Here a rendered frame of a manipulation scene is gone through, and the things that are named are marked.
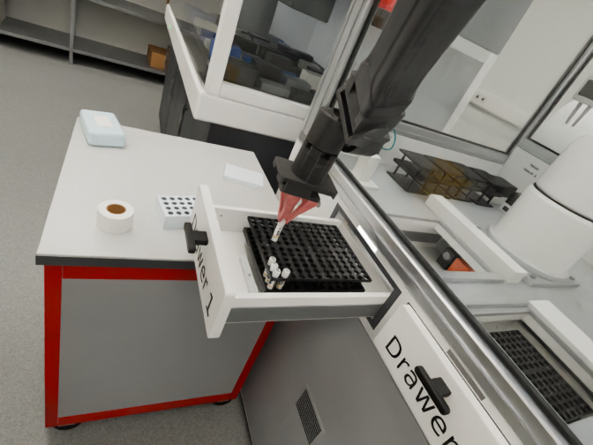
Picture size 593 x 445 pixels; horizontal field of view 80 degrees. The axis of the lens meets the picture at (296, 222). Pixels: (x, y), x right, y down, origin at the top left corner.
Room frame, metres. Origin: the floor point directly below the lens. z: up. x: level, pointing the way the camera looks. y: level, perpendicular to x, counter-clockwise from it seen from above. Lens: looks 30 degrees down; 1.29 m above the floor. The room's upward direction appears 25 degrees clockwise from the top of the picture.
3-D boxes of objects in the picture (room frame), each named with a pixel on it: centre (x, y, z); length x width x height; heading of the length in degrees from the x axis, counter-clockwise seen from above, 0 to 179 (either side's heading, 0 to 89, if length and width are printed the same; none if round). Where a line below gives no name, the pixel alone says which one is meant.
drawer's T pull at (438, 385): (0.39, -0.30, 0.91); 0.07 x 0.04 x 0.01; 34
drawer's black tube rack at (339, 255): (0.60, -0.04, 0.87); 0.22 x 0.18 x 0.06; 124
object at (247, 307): (0.60, -0.05, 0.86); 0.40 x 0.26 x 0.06; 124
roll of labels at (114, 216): (0.58, 0.36, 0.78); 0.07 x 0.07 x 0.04
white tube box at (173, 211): (0.70, 0.26, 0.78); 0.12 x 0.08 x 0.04; 135
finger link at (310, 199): (0.53, 0.03, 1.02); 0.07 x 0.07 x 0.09; 26
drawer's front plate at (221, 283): (0.49, 0.12, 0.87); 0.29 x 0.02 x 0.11; 34
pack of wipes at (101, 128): (0.90, 0.63, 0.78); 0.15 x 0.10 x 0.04; 48
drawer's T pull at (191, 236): (0.47, 0.14, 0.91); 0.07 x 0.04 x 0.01; 34
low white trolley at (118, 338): (0.84, 0.33, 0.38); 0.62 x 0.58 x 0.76; 34
